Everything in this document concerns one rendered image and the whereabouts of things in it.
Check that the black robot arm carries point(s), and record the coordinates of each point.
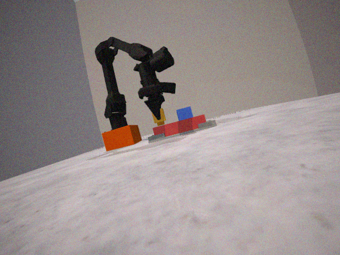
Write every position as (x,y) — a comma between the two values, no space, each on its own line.
(159,61)

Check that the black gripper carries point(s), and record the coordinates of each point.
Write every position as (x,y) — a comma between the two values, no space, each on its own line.
(151,90)

